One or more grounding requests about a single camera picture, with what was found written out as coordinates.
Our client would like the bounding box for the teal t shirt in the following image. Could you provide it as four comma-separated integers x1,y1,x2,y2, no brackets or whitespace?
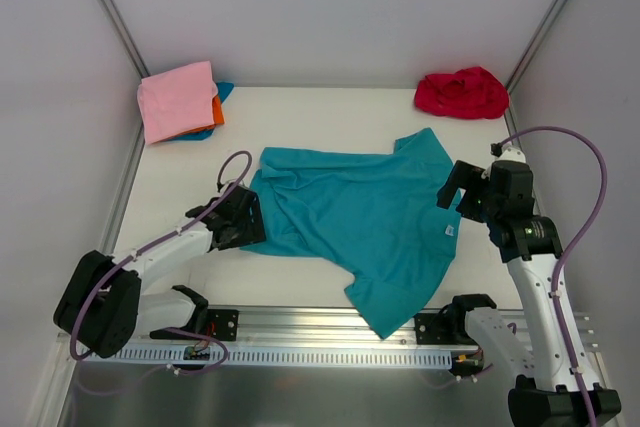
167,80,236,143
248,129,461,339

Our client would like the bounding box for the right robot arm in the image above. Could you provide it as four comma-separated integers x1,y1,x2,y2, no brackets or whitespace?
437,160,621,426

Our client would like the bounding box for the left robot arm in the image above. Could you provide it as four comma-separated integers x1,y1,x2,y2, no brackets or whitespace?
53,185,266,358

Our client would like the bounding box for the crumpled red t shirt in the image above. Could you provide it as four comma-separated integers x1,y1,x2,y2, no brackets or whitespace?
414,66,510,120

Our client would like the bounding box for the folded orange t shirt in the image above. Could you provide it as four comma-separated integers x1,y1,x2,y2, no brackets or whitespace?
174,95,225,141

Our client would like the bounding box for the folded pink t shirt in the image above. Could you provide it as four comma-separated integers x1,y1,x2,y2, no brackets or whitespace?
137,61,218,145

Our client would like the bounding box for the folded teal t shirt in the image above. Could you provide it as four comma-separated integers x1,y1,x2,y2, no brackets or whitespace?
167,80,236,143

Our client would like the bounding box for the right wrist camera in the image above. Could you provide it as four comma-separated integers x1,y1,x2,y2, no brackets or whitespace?
491,143,527,163

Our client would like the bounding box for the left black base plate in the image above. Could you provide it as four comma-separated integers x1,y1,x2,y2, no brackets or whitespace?
205,308,239,342

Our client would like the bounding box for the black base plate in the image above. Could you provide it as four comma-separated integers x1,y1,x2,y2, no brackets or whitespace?
205,308,239,342
413,313,475,346

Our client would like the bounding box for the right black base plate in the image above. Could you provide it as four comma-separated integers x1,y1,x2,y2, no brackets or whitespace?
413,313,475,346

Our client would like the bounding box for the aluminium mounting rail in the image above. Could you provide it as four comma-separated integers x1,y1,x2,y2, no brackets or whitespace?
55,302,596,346

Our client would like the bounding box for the white slotted cable duct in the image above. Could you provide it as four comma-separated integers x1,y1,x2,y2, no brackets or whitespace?
107,343,453,370

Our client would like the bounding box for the right aluminium frame post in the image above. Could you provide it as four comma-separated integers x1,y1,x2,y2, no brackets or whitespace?
505,0,601,89

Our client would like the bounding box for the aluminium frame post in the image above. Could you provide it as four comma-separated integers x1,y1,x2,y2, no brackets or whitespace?
505,0,601,89
98,0,149,78

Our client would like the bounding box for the left aluminium frame post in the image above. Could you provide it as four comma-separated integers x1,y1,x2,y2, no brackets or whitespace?
98,0,149,78

